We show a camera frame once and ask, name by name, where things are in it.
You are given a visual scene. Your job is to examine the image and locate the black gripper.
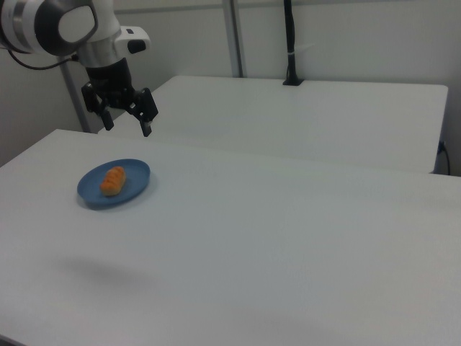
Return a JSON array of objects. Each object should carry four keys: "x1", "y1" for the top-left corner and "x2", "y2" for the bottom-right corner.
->
[{"x1": 81, "y1": 58, "x2": 160, "y2": 138}]

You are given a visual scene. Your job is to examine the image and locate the grey partition post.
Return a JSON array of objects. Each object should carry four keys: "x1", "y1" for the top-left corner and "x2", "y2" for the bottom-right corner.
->
[
  {"x1": 58, "y1": 60, "x2": 91, "y2": 133},
  {"x1": 221, "y1": 0, "x2": 249, "y2": 79}
]

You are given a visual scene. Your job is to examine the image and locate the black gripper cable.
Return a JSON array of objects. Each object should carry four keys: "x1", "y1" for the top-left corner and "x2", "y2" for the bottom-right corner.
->
[{"x1": 6, "y1": 48, "x2": 79, "y2": 70}]

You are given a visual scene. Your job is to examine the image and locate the black camera stand pole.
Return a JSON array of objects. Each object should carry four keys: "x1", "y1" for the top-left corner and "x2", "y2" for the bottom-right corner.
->
[{"x1": 282, "y1": 0, "x2": 304, "y2": 87}]

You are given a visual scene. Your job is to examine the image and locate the white side table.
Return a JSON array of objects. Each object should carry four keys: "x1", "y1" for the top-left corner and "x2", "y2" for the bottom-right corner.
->
[{"x1": 97, "y1": 74, "x2": 449, "y2": 175}]

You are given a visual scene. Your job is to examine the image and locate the orange bread roll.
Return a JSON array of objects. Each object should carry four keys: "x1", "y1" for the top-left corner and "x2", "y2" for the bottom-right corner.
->
[{"x1": 99, "y1": 166, "x2": 127, "y2": 198}]

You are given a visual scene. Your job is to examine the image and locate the blue round plate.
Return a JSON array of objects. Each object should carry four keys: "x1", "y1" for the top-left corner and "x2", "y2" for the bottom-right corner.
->
[{"x1": 76, "y1": 158, "x2": 151, "y2": 210}]

